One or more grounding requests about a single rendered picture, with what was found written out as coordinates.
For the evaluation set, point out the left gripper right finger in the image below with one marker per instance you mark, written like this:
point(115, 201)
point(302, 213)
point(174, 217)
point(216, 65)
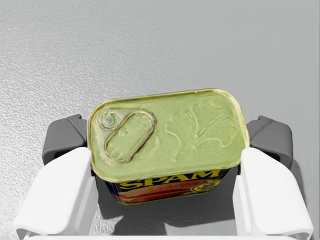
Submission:
point(267, 190)

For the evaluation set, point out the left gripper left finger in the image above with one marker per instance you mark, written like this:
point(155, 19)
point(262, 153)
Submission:
point(57, 185)

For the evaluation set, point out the green and blue rectangular can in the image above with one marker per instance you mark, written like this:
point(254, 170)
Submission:
point(170, 140)

